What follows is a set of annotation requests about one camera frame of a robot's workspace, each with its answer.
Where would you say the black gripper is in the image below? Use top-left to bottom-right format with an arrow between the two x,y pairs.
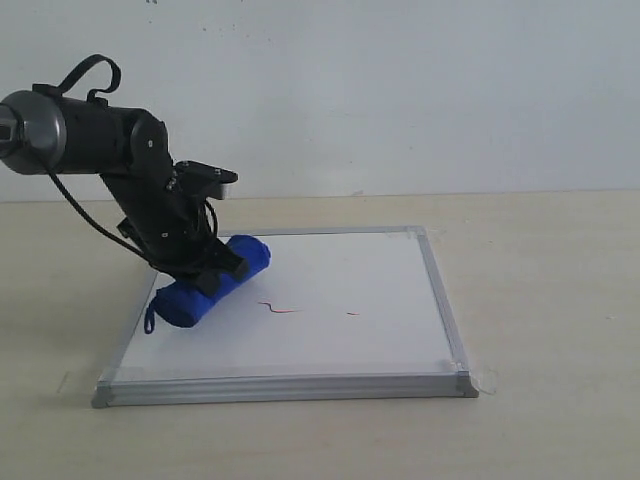
101,165 -> 249,295

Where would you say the blue cloth eraser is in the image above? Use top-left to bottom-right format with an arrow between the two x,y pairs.
143,235 -> 271,334

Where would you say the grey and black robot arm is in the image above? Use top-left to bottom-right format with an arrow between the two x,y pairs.
1,90 -> 249,295

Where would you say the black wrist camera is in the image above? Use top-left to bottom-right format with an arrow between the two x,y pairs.
172,161 -> 239,200

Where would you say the white board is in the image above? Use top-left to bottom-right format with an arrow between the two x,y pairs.
92,226 -> 479,408

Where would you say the black cable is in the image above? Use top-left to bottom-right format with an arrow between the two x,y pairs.
32,53 -> 221,274

